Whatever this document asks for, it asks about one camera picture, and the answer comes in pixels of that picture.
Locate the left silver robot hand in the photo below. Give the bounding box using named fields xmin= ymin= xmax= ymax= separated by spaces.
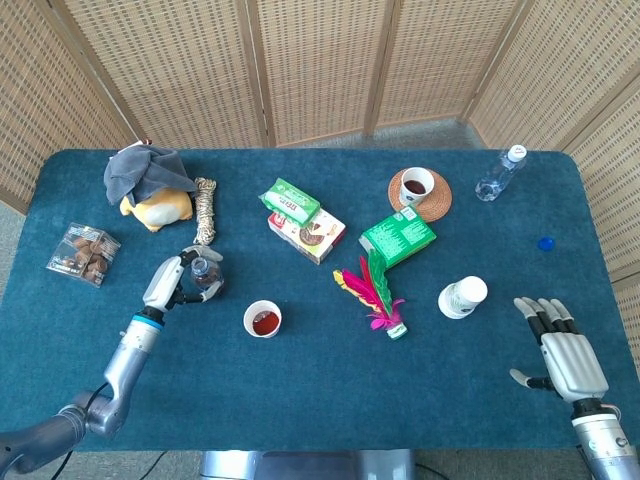
xmin=142 ymin=243 xmax=225 ymax=314

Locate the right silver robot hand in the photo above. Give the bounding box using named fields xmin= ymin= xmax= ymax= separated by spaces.
xmin=508 ymin=296 xmax=610 ymax=404

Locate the small dark glass bottle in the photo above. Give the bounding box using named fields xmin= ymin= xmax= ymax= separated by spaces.
xmin=189 ymin=255 xmax=225 ymax=296

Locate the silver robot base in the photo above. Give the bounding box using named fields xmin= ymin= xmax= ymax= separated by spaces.
xmin=199 ymin=449 xmax=416 ymax=480

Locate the white paper cup without print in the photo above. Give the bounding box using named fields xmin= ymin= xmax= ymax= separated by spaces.
xmin=242 ymin=299 xmax=283 ymax=340

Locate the white paper cup on side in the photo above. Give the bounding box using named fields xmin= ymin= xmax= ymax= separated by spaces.
xmin=437 ymin=275 xmax=489 ymax=320

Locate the printed paper cup dark drink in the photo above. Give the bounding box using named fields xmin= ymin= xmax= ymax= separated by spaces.
xmin=398 ymin=166 xmax=436 ymax=207

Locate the yellow plush toy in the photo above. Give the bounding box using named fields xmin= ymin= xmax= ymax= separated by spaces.
xmin=119 ymin=188 xmax=195 ymax=233

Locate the clear box of brown snacks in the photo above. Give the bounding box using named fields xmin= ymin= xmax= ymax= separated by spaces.
xmin=45 ymin=221 xmax=122 ymax=289

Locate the gray cloth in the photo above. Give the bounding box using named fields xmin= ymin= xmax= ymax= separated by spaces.
xmin=103 ymin=143 xmax=198 ymax=206

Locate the green snack package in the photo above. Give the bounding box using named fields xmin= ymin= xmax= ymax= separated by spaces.
xmin=258 ymin=177 xmax=322 ymax=227

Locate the red cookie box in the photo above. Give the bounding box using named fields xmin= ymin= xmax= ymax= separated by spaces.
xmin=267 ymin=208 xmax=347 ymax=265

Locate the blue carpet table cover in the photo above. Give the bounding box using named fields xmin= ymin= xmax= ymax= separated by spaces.
xmin=0 ymin=148 xmax=631 ymax=454

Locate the clear water bottle white cap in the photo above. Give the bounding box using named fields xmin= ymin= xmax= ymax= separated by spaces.
xmin=474 ymin=144 xmax=530 ymax=203

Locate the colourful feather shuttlecock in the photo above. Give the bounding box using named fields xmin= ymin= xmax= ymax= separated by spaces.
xmin=333 ymin=249 xmax=407 ymax=342

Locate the round woven coaster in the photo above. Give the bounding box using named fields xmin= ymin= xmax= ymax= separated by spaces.
xmin=388 ymin=167 xmax=454 ymax=224

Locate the green cardboard box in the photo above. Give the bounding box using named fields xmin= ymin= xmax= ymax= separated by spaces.
xmin=358 ymin=206 xmax=438 ymax=269

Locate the bamboo folding screen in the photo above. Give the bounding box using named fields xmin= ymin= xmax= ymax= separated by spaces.
xmin=0 ymin=0 xmax=640 ymax=366

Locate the coiled twine rope bundle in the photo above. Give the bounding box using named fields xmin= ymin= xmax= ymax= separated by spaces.
xmin=192 ymin=176 xmax=219 ymax=247

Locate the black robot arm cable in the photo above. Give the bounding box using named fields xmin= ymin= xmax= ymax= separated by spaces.
xmin=57 ymin=382 xmax=110 ymax=472

